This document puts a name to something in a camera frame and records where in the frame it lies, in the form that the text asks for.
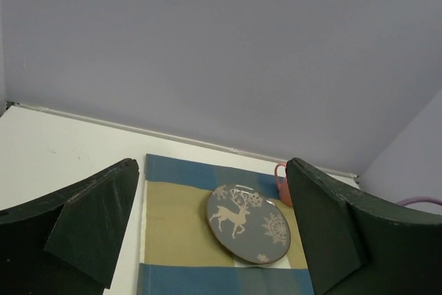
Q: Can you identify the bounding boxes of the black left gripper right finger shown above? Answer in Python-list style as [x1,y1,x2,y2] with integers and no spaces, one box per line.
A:
[286,158,441,294]

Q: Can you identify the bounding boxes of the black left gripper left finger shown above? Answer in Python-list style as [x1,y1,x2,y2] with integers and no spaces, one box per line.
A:
[1,158,140,294]

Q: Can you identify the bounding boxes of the pink mug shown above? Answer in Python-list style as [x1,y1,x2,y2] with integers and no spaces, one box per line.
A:
[274,162,293,207]

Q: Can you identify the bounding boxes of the grey reindeer plate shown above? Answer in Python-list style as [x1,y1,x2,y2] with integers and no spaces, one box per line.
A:
[206,184,291,265]

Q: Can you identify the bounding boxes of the blue and tan cloth placemat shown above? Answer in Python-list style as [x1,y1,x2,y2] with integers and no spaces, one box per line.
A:
[137,154,314,294]

